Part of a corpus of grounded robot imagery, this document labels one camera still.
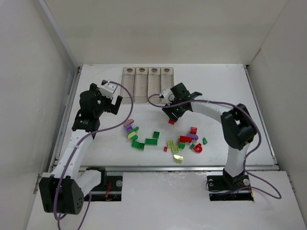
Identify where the purple flower lego piece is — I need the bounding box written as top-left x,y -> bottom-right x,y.
123,119 -> 134,134

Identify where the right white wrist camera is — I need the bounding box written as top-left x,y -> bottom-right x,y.
161,88 -> 175,105

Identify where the red ring lego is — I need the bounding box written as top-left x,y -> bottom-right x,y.
193,143 -> 203,154

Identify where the green round lego piece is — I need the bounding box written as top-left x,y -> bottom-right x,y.
130,126 -> 139,133

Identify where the red large lego brick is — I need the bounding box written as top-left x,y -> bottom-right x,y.
179,136 -> 192,143

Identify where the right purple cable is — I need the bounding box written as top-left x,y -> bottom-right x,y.
147,93 -> 282,201

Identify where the green square lego brick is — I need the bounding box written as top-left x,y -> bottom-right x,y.
131,141 -> 139,149

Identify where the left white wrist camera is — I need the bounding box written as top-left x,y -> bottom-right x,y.
99,80 -> 118,99

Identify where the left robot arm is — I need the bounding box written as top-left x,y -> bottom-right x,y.
39,80 -> 122,215

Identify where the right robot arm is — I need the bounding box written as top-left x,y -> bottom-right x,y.
160,83 -> 257,192

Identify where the lime slope lego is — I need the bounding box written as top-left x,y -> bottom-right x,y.
173,154 -> 184,163

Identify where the yellow-green slope lego on green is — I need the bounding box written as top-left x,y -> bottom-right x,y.
128,132 -> 138,141

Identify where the green long lego brick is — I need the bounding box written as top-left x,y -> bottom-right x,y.
145,138 -> 158,146

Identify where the lime square lego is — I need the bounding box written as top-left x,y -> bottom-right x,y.
171,146 -> 179,154
167,140 -> 174,147

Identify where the purple cable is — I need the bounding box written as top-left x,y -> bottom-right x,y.
53,81 -> 134,230
147,93 -> 282,201

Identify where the red arch lego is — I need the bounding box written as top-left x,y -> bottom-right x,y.
190,126 -> 197,135

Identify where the purple lego brick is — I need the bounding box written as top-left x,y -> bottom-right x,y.
187,133 -> 199,140

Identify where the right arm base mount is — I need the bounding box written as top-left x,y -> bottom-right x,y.
206,175 -> 254,201

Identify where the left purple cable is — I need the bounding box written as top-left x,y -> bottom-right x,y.
53,81 -> 134,230

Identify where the clear bin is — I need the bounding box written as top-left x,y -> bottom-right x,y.
120,68 -> 135,104
147,67 -> 161,97
161,67 -> 174,91
134,67 -> 148,104

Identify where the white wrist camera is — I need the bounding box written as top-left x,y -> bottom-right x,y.
99,80 -> 118,99
161,88 -> 175,105

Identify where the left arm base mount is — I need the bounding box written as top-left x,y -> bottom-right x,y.
76,174 -> 123,202

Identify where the green small square lego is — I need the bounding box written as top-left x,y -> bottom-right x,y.
153,131 -> 160,139

